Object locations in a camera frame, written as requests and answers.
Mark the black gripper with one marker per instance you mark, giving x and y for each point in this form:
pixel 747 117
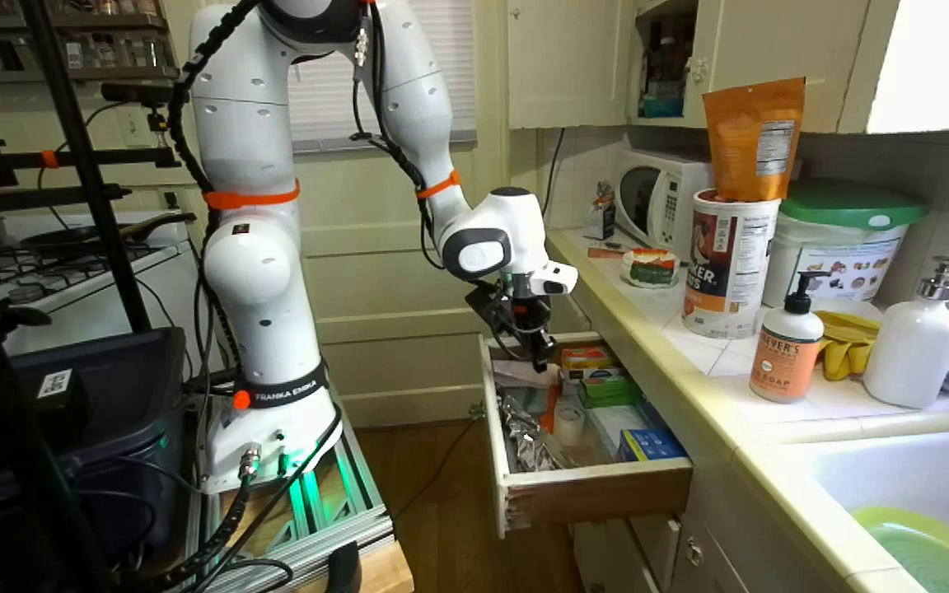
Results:
pixel 508 306

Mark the white drawer with green knob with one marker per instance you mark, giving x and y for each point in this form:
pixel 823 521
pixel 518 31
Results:
pixel 594 496

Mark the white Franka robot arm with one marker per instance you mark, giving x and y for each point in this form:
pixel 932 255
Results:
pixel 260 283

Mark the white base cabinet door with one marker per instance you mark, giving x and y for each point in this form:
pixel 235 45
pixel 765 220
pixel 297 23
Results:
pixel 749 562

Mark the orange red box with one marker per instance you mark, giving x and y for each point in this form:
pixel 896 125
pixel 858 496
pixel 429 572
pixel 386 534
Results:
pixel 584 358

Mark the crumpled shiny plastic bag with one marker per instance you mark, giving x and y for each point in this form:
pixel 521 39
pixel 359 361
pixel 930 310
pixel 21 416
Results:
pixel 529 432

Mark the green box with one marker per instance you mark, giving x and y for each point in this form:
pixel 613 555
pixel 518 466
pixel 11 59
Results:
pixel 611 385

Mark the white box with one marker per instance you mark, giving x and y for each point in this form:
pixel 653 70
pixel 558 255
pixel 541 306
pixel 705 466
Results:
pixel 608 429

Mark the small orange flat object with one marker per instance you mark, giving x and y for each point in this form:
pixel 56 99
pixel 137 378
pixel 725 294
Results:
pixel 608 252

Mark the blue box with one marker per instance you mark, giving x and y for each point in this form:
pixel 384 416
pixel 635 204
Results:
pixel 657 441

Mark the white microwave oven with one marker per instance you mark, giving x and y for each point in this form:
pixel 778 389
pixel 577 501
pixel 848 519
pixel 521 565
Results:
pixel 660 199

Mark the cardboard oatmeal canister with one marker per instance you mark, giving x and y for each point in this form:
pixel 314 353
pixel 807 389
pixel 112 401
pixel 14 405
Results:
pixel 729 265

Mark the soap bottle with orange label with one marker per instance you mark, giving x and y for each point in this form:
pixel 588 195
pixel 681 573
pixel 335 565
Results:
pixel 788 358

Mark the wooden base board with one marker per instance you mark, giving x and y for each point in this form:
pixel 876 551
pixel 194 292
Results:
pixel 386 572

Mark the teal bowl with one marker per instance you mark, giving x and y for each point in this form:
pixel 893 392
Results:
pixel 660 105

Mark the orange snack bag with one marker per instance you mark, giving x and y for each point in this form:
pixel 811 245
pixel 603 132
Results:
pixel 755 137

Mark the white window blind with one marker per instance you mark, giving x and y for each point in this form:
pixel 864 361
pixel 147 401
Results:
pixel 326 108

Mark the yellow rubber gloves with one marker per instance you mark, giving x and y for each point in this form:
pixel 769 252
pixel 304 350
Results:
pixel 850 348

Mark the white bucket with green lid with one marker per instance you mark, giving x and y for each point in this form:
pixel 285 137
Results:
pixel 848 247

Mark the white pump soap dispenser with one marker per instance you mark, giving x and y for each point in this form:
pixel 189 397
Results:
pixel 915 348

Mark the white kitchen sink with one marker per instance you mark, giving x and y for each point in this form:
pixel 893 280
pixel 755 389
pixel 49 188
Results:
pixel 915 472

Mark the black storage case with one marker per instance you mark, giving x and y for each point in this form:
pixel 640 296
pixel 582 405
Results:
pixel 101 440

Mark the green plastic basin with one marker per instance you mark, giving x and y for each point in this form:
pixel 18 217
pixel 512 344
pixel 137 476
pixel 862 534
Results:
pixel 923 555

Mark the gas stove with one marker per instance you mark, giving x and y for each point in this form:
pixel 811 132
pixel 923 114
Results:
pixel 48 274

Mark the spice jar shelf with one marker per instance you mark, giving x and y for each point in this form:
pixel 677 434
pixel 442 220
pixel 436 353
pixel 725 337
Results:
pixel 101 51

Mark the black stand pole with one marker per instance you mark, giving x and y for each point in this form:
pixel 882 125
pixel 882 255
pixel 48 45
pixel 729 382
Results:
pixel 14 440

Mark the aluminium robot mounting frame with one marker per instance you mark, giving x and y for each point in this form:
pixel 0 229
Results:
pixel 320 506

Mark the white wall cabinet door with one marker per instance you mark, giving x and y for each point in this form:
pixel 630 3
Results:
pixel 783 45
pixel 569 59

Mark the white wall cabinet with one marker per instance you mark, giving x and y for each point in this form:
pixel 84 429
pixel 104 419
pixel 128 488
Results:
pixel 938 68

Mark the black camera tripod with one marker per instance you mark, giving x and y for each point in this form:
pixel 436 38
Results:
pixel 80 142

